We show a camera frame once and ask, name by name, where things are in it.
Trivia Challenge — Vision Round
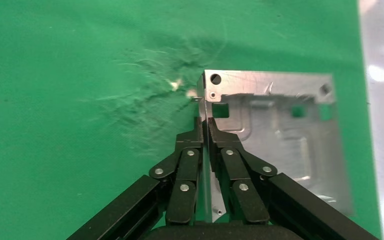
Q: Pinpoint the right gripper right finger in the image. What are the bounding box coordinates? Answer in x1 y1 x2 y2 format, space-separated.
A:
207 116 382 240

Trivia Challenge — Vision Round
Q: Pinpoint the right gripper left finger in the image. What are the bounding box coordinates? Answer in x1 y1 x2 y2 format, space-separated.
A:
66 116 205 240

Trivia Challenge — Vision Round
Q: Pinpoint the silver sheet metal bracket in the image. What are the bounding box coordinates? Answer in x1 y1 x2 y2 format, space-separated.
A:
196 69 355 223

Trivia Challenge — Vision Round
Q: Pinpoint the green table cloth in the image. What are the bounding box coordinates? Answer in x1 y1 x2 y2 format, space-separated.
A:
0 0 383 240

